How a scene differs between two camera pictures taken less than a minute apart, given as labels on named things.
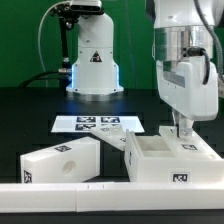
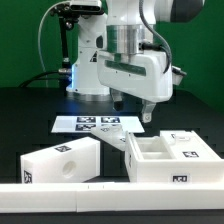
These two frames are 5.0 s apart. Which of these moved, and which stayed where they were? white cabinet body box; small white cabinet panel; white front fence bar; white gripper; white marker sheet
Moved: white cabinet body box; white gripper
Stayed: white front fence bar; small white cabinet panel; white marker sheet
